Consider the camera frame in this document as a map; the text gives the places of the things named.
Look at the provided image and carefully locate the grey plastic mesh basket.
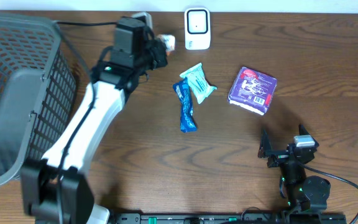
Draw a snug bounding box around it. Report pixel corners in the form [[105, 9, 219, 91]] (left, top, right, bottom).
[[0, 12, 76, 186]]

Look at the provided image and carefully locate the orange small box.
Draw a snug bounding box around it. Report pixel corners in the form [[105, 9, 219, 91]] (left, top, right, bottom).
[[157, 34, 176, 55]]

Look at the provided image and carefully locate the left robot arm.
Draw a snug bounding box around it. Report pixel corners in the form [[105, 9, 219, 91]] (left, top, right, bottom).
[[20, 12, 167, 223]]

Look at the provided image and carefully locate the blue snack wrapper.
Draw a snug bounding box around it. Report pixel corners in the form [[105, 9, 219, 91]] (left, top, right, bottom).
[[173, 78, 197, 133]]

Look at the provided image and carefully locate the teal snack packet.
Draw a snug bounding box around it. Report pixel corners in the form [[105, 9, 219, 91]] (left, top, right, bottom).
[[180, 63, 217, 104]]

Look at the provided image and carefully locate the white barcode scanner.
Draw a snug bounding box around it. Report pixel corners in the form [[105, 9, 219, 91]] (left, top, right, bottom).
[[184, 7, 211, 50]]

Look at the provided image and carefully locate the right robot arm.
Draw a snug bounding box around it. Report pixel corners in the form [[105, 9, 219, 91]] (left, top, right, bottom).
[[258, 125, 331, 223]]

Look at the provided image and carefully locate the purple snack pack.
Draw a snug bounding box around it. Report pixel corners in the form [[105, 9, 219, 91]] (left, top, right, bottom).
[[227, 67, 277, 116]]

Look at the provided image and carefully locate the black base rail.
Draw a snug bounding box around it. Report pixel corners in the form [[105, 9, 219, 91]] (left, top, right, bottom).
[[108, 210, 346, 224]]

